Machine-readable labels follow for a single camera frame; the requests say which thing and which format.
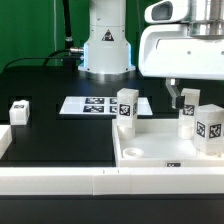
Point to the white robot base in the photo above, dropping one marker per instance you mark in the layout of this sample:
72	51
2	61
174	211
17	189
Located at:
107	53

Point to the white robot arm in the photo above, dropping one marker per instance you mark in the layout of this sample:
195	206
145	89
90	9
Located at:
204	18

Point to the white fiducial marker board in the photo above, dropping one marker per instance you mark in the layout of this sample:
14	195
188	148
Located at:
86	105

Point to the white square tabletop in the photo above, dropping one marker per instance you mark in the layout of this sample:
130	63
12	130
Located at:
156	144

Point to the black vertical pole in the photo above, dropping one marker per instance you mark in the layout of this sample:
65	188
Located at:
68	33

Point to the white obstacle fence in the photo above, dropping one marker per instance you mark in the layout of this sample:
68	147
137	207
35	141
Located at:
110	181

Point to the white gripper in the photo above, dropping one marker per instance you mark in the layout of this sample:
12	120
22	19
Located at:
168	51

